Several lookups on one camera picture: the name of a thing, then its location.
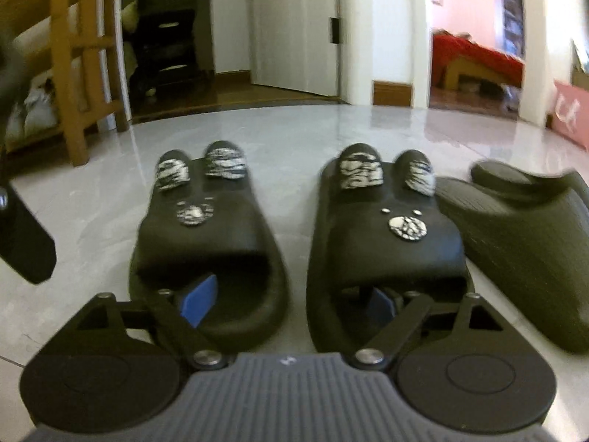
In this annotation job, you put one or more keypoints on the dark grey plain slipper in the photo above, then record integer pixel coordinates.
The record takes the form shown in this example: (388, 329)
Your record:
(529, 248)

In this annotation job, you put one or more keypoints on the black slipper with silver charms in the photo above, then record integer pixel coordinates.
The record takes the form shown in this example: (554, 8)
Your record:
(202, 239)
(395, 258)

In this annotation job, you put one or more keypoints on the white fluffy shoe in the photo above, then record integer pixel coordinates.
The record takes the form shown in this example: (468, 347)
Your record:
(30, 110)

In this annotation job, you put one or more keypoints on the white room door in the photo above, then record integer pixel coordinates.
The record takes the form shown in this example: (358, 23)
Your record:
(294, 23)

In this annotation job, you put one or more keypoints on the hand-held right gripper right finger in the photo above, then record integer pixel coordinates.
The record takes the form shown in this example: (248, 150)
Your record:
(381, 304)

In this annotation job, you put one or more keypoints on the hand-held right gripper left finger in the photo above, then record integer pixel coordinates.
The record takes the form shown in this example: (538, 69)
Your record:
(202, 297)

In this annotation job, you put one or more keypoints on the black door latch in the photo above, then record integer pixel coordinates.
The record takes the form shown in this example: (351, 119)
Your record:
(334, 30)

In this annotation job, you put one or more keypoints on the bed with red cover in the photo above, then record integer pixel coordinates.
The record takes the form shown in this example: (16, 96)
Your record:
(478, 57)

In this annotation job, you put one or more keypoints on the wooden shoe rack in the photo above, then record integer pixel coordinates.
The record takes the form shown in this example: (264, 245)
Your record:
(64, 64)

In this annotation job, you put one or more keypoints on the pink box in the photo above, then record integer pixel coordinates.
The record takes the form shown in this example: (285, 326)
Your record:
(573, 110)

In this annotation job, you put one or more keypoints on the bed with light cover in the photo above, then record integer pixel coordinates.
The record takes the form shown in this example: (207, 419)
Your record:
(129, 16)

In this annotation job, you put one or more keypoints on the bookshelf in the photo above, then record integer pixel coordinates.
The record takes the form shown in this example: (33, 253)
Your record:
(513, 14)

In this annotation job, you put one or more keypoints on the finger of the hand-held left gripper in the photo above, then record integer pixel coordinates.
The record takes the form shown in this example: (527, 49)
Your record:
(27, 248)

